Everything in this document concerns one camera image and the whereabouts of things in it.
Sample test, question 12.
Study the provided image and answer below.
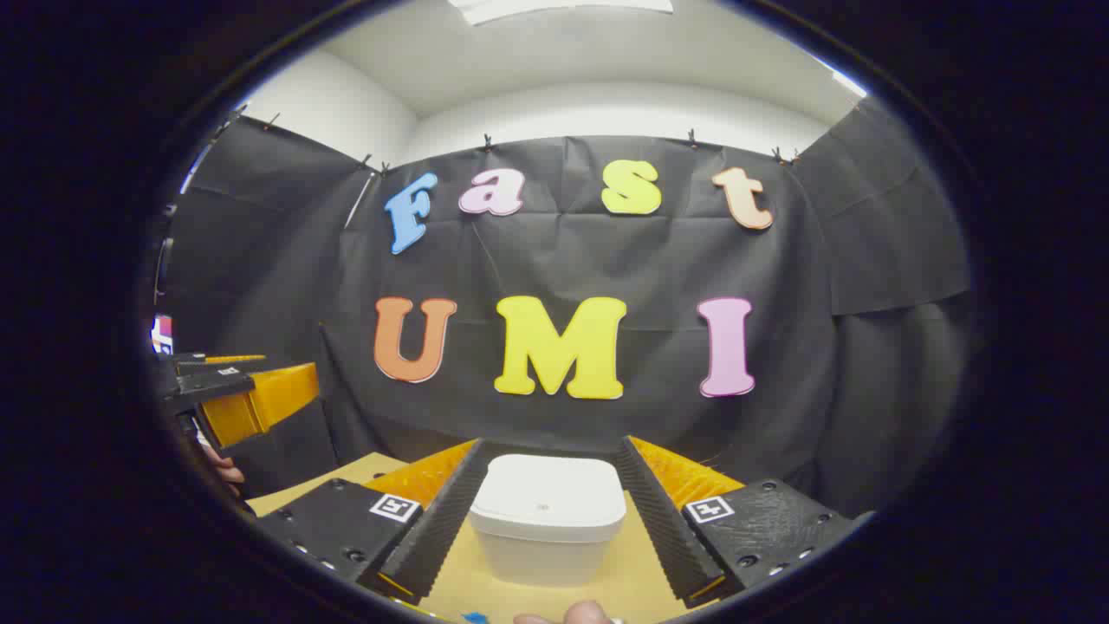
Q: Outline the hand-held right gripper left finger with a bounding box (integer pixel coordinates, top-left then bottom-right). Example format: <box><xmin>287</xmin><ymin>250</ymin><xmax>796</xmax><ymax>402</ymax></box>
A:
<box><xmin>254</xmin><ymin>438</ymin><xmax>493</xmax><ymax>606</ymax></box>

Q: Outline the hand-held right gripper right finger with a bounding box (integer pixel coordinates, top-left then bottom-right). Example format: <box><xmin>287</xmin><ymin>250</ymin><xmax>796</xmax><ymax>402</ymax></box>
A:
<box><xmin>613</xmin><ymin>435</ymin><xmax>876</xmax><ymax>609</ymax></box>

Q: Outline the white desktop garbage bin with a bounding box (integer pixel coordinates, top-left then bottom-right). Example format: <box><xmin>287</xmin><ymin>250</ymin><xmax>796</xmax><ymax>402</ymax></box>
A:
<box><xmin>468</xmin><ymin>453</ymin><xmax>627</xmax><ymax>588</ymax></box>

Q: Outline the wooden desktop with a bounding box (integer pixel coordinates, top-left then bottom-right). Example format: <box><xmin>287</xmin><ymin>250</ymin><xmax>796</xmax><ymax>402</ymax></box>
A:
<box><xmin>245</xmin><ymin>451</ymin><xmax>694</xmax><ymax>624</ymax></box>

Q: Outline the black backdrop cloth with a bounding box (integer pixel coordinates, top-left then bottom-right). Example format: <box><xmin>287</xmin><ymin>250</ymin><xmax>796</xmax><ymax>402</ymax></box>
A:
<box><xmin>154</xmin><ymin>97</ymin><xmax>976</xmax><ymax>521</ymax></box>

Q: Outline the long ceiling light panel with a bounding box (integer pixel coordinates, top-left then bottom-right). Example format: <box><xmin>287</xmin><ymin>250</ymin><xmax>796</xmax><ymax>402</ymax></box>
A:
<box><xmin>446</xmin><ymin>0</ymin><xmax>675</xmax><ymax>25</ymax></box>

